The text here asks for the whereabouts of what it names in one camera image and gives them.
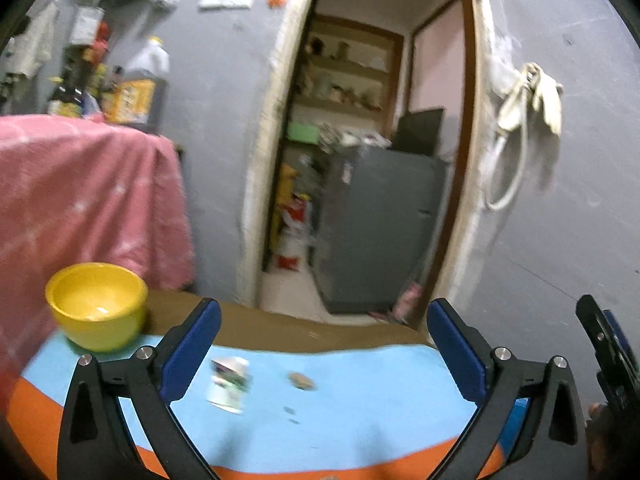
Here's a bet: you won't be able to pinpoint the pink slipper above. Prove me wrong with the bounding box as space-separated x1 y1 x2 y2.
391 282 424 324

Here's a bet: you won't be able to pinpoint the black monitor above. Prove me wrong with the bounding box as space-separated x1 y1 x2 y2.
392 107 445 157

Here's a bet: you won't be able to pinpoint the wooden wall shelves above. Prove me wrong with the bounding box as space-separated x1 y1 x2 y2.
290 15 404 122

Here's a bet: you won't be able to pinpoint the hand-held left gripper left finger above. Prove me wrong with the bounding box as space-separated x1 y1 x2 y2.
57 297 223 480

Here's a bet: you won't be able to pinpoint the blue white wrapper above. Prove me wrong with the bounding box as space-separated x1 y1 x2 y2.
206 356 252 415

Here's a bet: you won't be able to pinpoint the dark glass bottle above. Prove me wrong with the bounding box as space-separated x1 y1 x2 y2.
47 49 87 119

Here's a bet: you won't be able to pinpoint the person's right hand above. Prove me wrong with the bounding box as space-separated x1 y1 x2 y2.
585 401 640 480

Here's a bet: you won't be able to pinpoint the grey refrigerator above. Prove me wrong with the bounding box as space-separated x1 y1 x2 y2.
312 142 448 316

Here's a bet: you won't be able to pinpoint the green box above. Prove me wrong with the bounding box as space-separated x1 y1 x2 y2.
287 121 321 144

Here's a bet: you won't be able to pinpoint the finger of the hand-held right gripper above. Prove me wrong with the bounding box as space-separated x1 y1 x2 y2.
602 309 635 362
575 294 620 367

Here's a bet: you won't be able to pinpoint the white hanging cloth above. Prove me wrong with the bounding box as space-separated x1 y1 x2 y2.
9 2 57 79

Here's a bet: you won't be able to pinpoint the oil jug with yellow label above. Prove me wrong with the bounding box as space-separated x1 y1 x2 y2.
106 36 171 134

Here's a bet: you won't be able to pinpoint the blue and orange mat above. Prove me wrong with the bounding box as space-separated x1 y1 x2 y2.
7 332 532 480

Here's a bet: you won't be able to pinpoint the yellow container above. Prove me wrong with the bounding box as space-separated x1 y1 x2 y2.
277 162 299 211

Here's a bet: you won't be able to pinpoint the wooden door frame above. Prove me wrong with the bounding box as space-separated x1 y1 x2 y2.
235 0 497 332

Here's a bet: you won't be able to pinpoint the yellow plastic bowl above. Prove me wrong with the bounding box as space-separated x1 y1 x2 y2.
45 262 149 353

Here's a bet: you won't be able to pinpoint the red and white bottle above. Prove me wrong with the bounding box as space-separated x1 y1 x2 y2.
275 195 314 273

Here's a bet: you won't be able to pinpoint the white hanging cord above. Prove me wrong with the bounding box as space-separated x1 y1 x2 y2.
482 62 564 211

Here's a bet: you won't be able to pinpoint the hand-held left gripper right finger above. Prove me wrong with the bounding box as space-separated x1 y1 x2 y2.
426 297 588 480

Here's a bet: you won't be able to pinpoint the pink checked cloth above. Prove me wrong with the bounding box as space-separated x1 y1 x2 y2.
0 114 197 413

